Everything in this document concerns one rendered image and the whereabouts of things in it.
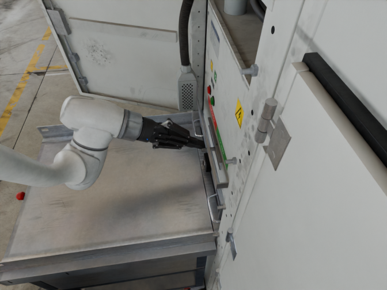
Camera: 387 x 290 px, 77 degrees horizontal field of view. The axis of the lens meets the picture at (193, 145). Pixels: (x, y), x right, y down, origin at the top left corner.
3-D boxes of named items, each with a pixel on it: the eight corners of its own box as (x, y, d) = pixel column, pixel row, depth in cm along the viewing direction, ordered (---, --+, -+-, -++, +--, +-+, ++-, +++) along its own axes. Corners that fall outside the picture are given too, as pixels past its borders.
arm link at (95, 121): (124, 100, 74) (111, 137, 79) (68, 83, 67) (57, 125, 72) (126, 114, 66) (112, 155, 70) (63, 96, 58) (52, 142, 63)
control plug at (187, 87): (178, 112, 98) (176, 75, 85) (177, 104, 101) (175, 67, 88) (198, 110, 99) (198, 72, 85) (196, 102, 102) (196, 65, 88)
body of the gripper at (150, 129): (143, 110, 74) (170, 118, 79) (133, 128, 80) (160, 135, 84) (143, 128, 70) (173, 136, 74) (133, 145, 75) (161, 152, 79)
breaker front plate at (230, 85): (224, 219, 79) (251, 109, 42) (201, 117, 110) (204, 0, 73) (228, 218, 79) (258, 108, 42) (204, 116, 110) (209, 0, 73)
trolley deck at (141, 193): (6, 286, 77) (-6, 282, 73) (50, 140, 117) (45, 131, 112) (215, 254, 83) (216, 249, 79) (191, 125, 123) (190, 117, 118)
